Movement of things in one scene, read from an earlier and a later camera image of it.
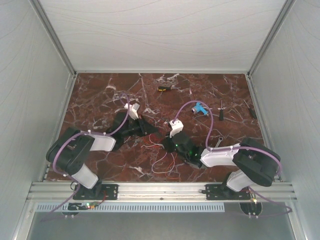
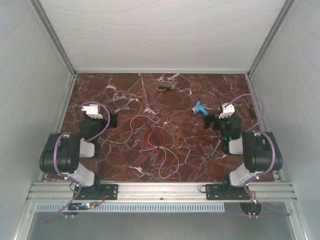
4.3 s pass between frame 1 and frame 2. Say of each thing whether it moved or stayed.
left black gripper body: moved
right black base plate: stayed
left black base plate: stayed
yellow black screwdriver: stayed
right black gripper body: moved
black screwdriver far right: stayed
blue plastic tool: stayed
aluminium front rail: stayed
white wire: moved
